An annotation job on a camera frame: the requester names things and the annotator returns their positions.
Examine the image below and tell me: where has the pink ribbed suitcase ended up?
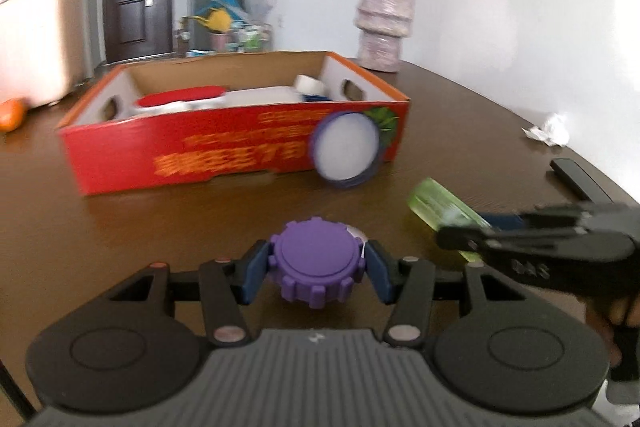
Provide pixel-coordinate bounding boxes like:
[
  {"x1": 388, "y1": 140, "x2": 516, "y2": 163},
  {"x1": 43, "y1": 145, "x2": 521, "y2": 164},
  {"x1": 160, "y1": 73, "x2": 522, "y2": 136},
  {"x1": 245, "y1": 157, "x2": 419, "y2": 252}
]
[{"x1": 0, "y1": 0, "x2": 86, "y2": 107}]

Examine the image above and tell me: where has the green transparent bottle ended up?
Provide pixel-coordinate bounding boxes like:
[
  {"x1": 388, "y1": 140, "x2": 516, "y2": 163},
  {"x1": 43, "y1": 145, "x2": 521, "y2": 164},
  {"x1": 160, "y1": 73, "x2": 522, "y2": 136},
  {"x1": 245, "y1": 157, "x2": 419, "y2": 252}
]
[{"x1": 408, "y1": 178, "x2": 490, "y2": 232}]

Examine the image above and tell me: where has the pink textured vase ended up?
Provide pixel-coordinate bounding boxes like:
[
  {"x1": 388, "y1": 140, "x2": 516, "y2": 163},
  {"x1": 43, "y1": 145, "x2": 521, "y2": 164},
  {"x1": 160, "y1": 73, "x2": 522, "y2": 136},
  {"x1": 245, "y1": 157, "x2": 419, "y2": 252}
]
[{"x1": 355, "y1": 0, "x2": 416, "y2": 74}]

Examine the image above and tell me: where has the orange fruit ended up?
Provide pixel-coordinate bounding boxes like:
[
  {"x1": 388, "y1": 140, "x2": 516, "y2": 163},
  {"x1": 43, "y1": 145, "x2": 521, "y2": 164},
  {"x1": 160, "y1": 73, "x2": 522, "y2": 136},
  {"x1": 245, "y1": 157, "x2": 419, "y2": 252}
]
[{"x1": 0, "y1": 98, "x2": 27, "y2": 133}]

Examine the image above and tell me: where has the wire storage cart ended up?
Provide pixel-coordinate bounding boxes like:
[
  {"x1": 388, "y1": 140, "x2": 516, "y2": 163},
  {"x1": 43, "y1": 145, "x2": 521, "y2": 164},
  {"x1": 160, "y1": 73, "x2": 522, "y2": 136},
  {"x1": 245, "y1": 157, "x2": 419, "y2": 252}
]
[{"x1": 231, "y1": 24, "x2": 272, "y2": 53}]

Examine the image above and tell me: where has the white tape roll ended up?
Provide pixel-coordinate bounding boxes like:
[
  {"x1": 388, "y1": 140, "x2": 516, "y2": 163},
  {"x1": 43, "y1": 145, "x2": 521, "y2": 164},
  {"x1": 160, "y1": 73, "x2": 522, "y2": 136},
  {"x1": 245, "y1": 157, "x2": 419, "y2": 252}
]
[{"x1": 293, "y1": 75, "x2": 328, "y2": 96}]

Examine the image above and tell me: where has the purple gear shaped lid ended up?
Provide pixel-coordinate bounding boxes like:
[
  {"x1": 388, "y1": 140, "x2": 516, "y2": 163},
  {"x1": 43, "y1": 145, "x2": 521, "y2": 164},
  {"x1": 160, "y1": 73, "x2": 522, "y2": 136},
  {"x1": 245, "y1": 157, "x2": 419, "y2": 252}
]
[{"x1": 268, "y1": 217, "x2": 366, "y2": 309}]

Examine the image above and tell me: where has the red white lint brush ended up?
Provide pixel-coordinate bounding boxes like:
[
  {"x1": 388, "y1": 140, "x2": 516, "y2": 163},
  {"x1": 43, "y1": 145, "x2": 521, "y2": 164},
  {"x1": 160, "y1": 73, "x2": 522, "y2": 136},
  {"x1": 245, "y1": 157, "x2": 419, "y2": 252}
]
[{"x1": 131, "y1": 86, "x2": 304, "y2": 116}]

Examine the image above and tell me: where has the person's right hand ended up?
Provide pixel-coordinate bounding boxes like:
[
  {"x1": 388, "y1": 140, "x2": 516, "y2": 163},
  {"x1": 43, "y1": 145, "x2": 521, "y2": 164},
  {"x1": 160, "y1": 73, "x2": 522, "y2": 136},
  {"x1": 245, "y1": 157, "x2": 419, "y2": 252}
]
[{"x1": 585, "y1": 297, "x2": 640, "y2": 367}]

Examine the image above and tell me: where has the red orange cardboard box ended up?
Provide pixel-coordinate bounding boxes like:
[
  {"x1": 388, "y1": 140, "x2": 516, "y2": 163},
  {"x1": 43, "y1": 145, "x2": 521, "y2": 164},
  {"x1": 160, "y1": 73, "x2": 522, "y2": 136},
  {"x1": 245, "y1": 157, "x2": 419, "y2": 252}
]
[{"x1": 58, "y1": 51, "x2": 410, "y2": 195}]

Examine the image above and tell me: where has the black flat device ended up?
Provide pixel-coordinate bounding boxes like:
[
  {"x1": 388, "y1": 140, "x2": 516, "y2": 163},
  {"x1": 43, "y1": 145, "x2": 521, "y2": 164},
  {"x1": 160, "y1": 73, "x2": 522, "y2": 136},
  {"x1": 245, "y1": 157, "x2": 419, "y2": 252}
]
[{"x1": 550, "y1": 158, "x2": 613, "y2": 204}]

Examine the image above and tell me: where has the crumpled white tissue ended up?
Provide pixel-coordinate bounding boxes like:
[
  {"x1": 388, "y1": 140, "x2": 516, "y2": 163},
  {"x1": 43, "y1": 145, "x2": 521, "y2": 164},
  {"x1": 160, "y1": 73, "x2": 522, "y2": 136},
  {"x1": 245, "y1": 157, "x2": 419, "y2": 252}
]
[{"x1": 522, "y1": 112, "x2": 578, "y2": 147}]

